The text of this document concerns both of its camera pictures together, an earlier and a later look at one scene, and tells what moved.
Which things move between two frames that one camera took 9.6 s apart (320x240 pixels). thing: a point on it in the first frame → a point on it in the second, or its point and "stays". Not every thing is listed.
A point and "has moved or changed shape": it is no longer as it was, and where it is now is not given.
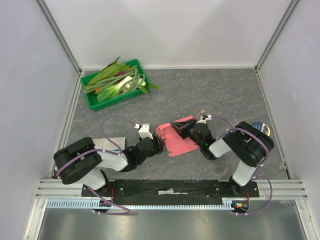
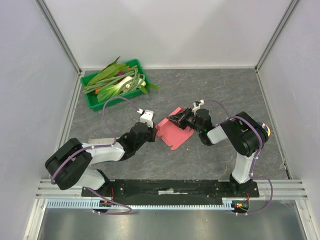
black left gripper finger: [161, 142] → [154, 131]
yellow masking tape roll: [261, 127] stays
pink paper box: [174, 144] has moved or changed shape
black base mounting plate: [170, 189] stays
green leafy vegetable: [109, 72] stays
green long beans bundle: [130, 79] stays
